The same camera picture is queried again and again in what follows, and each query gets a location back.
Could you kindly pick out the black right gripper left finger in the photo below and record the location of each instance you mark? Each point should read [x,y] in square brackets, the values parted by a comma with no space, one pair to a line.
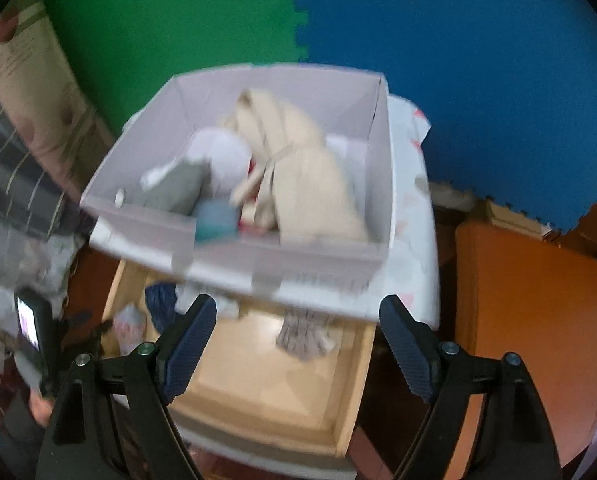
[82,440]

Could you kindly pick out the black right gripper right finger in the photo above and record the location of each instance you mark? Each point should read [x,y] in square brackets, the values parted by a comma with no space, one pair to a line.
[514,438]

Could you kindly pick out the grey patterned underwear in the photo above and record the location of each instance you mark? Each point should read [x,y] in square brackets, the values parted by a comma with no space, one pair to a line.
[305,334]

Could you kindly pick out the light blue sock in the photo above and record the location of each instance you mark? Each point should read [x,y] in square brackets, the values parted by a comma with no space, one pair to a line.
[215,219]

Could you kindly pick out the grey green underwear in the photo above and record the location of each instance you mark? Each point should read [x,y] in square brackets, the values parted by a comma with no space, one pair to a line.
[175,187]

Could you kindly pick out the red underwear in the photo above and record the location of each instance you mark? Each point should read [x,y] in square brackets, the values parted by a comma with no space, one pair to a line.
[251,164]

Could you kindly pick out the beige ribbed underwear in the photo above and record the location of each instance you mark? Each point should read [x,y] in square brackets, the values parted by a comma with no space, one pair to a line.
[297,185]

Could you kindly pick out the floral pink white underwear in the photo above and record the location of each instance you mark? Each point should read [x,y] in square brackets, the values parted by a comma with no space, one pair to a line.
[129,327]

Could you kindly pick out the navy dotted underwear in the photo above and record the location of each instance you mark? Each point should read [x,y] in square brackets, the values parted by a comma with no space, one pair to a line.
[160,299]

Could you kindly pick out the wooden drawer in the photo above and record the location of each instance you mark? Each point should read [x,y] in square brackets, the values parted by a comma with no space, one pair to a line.
[246,386]

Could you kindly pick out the person's hand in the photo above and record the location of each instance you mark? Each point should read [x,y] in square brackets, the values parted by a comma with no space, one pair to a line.
[41,408]

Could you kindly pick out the brown wooden chair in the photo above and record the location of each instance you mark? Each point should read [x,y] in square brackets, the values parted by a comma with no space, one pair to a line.
[504,292]

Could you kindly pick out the patterned white cloth cover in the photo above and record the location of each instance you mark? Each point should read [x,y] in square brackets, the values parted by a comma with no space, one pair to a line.
[411,269]

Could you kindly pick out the plaid grey bedding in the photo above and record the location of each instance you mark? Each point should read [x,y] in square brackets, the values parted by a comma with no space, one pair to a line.
[30,200]

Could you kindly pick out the white shoe box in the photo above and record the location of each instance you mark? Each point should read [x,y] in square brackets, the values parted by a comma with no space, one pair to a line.
[350,106]

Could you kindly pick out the floral beige pillow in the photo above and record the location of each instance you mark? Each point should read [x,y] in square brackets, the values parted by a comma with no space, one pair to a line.
[42,98]

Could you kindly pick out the blue foam mat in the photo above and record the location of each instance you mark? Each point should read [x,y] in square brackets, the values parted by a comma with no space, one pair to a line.
[509,86]

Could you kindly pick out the green foam mat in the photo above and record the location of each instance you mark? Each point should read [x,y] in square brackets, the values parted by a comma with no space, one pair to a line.
[123,51]

